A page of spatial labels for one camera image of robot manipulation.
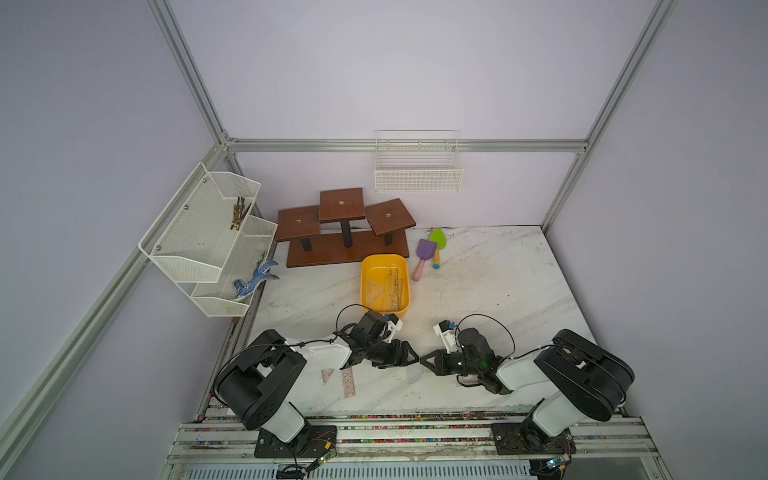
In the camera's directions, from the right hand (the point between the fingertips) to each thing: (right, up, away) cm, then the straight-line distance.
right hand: (423, 364), depth 87 cm
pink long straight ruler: (-22, -4, -4) cm, 22 cm away
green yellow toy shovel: (+9, +41, +32) cm, 53 cm away
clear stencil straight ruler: (-8, +21, +16) cm, 28 cm away
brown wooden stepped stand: (-28, +42, +20) cm, 54 cm away
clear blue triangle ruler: (-16, +20, +15) cm, 30 cm away
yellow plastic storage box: (-12, +23, +17) cm, 31 cm away
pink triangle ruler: (-28, -2, -3) cm, 28 cm away
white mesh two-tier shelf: (-59, +37, -9) cm, 70 cm away
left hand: (-4, +1, -3) cm, 5 cm away
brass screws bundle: (-52, +45, -6) cm, 69 cm away
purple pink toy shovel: (+4, +35, +27) cm, 45 cm away
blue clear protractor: (-3, -1, -3) cm, 5 cm away
